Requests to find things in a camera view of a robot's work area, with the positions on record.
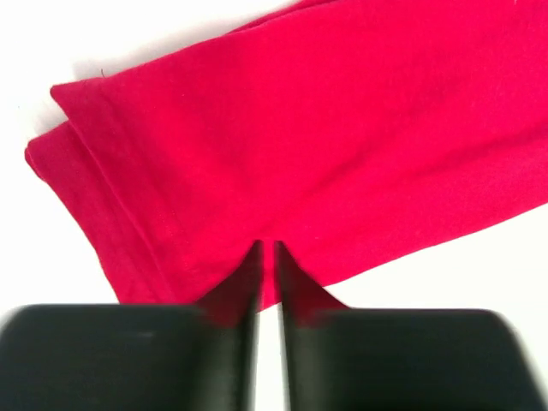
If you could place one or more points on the crimson red t shirt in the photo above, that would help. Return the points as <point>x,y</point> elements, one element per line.
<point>356,132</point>

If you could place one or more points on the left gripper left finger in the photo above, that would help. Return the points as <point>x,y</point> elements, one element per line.
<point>198,356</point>

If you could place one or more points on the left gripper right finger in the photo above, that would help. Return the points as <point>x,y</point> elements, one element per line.
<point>344,358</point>

